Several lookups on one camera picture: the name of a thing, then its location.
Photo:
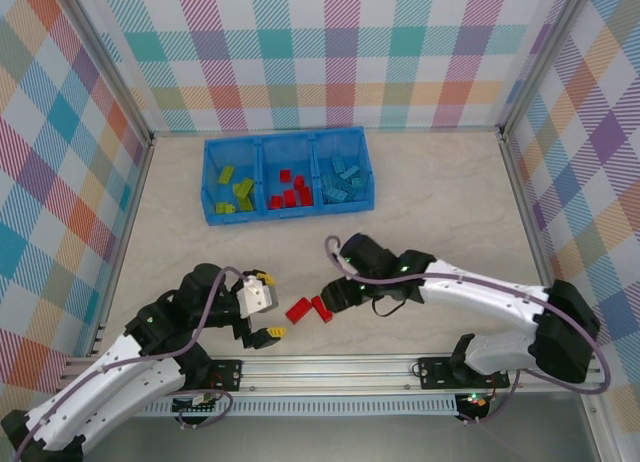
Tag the red lego brick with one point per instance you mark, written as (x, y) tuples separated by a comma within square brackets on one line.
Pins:
[(276, 202), (290, 198), (299, 310), (305, 196), (285, 176), (321, 309), (299, 181)]

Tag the small green lego brick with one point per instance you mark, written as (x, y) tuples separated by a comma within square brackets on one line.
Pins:
[(232, 208), (220, 208)]

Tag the small blue lego brick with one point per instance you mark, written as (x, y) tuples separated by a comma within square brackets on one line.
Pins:
[(358, 182)]

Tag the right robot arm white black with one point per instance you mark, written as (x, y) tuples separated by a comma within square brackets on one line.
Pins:
[(480, 297)]

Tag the small circuit board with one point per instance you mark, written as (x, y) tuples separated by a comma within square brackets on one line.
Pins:
[(475, 399), (197, 404)]

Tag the wide aluminium base rail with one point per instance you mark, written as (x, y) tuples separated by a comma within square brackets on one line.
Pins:
[(325, 374)]

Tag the aluminium side rail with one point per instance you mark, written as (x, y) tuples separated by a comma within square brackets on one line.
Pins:
[(534, 232), (125, 232)]

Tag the aluminium frame post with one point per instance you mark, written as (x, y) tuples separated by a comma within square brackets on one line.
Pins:
[(545, 57), (111, 57)]

